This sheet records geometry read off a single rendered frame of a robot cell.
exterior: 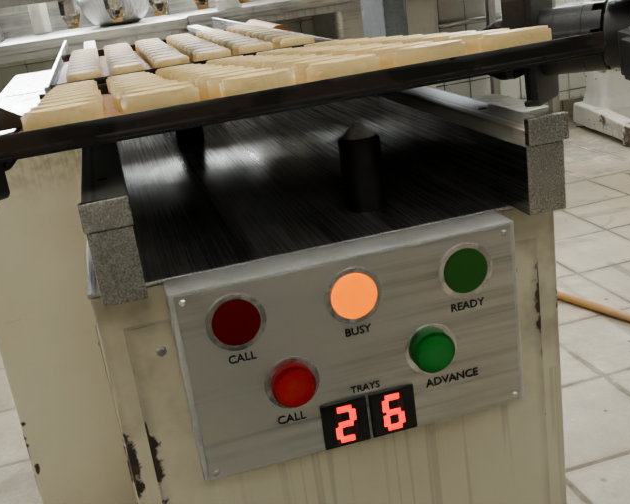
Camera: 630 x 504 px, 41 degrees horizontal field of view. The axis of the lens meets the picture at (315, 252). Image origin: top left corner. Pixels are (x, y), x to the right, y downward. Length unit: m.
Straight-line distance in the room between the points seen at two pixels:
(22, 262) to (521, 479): 0.81
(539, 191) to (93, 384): 0.91
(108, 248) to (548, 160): 0.29
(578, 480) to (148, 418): 1.30
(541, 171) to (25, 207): 0.84
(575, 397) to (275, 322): 1.57
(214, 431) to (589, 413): 1.50
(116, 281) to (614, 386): 1.70
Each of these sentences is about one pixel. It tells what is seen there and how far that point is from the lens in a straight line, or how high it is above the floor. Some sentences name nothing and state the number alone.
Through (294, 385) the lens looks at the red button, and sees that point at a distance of 0.57.
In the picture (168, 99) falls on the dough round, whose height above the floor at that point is 0.96.
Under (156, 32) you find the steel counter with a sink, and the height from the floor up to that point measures 0.84.
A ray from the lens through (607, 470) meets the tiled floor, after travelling 1.83.
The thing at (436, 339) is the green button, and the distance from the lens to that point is 0.59.
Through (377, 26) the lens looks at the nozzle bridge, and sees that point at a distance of 1.45.
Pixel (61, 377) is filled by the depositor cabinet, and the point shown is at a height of 0.49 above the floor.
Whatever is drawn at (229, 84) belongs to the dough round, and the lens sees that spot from 0.55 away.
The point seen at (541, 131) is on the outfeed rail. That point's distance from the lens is 0.59.
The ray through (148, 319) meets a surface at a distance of 0.58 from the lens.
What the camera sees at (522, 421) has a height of 0.66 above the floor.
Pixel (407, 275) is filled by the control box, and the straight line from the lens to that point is 0.58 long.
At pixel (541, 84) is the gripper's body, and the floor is 0.90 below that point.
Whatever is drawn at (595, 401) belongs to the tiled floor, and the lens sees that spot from 2.06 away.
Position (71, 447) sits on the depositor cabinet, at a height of 0.37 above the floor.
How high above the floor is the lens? 1.02
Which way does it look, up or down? 19 degrees down
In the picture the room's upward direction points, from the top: 8 degrees counter-clockwise
